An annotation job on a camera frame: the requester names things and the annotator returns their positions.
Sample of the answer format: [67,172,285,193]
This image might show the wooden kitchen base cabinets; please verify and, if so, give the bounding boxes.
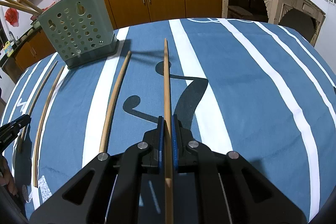
[15,0,222,69]

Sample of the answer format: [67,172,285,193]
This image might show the person's hand at left edge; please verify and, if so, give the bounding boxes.
[0,155,18,196]

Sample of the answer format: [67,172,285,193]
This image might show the wooden chopstick right bundle outer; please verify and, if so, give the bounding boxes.
[163,38,174,223]

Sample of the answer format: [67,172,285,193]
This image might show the wooden chopstick bundle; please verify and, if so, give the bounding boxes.
[163,38,174,223]
[0,1,40,16]

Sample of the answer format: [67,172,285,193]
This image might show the wooden chopstick on white stripe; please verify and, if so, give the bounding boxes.
[99,51,131,153]

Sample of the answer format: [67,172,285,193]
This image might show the yellow detergent bottle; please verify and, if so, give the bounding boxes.
[3,41,14,57]

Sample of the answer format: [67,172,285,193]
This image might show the blue white striped tablecloth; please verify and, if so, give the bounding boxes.
[1,18,335,220]

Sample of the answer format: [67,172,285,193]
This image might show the green perforated utensil holder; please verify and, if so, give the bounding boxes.
[38,0,118,69]

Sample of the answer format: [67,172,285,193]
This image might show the wooden chopstick right bundle inner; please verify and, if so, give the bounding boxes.
[0,1,40,16]

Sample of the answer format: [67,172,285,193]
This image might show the cream carved sideboard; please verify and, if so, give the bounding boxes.
[220,0,326,47]

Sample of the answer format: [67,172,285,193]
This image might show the red plastic bag on wall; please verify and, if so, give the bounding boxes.
[5,7,19,27]

